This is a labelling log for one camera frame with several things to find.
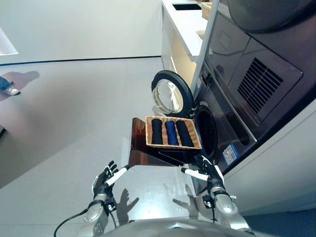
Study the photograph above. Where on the round washing machine door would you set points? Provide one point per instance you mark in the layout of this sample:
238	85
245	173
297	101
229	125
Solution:
170	92

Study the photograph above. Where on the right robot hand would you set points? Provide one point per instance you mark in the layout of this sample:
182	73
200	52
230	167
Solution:
211	172

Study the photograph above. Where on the white counter cabinet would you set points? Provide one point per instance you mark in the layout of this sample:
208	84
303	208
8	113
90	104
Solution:
182	32

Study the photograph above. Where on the silver robot torso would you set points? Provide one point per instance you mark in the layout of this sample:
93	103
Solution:
172	228

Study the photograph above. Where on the person's foot with shoe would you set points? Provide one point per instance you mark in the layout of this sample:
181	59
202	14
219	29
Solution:
7	86

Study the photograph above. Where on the rolled blue cloth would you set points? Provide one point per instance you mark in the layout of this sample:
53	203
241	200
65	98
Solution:
171	132

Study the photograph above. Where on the rolled black cloth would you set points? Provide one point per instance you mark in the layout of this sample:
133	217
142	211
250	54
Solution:
156	131
184	133

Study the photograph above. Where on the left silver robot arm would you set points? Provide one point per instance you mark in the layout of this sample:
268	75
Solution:
95	217

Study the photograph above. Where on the woven wicker basket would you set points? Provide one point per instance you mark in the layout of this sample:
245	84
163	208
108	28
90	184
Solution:
172	133

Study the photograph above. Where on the dark grey washing machine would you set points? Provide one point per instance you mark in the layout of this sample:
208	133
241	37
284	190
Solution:
247	86

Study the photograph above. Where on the wicker basket on counter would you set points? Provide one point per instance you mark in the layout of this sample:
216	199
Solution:
207	10

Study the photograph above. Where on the blue energy label sticker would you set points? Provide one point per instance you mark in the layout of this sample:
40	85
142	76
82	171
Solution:
230	152

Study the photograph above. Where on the dark brown stool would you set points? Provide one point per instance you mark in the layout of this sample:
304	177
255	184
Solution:
153	150

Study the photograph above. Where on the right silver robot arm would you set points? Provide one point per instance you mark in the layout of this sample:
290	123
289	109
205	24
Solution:
228	209

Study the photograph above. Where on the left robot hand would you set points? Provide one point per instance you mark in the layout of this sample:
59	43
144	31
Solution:
104	179

